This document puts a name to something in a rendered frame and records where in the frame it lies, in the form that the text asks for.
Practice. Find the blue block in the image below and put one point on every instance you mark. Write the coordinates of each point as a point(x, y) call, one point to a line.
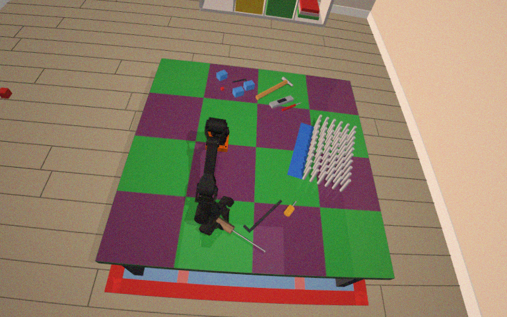
point(249, 85)
point(221, 75)
point(239, 91)

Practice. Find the blue flat strip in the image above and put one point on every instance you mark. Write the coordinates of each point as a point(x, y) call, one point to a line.
point(300, 154)

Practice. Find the hammer with wooden handle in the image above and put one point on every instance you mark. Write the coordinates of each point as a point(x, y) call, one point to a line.
point(274, 88)

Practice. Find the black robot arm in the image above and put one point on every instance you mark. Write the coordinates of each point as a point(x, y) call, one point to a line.
point(206, 186)

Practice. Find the orange-handled screwdriver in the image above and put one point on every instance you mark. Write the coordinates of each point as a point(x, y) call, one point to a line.
point(289, 210)

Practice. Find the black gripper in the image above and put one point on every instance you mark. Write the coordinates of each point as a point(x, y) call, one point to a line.
point(217, 210)

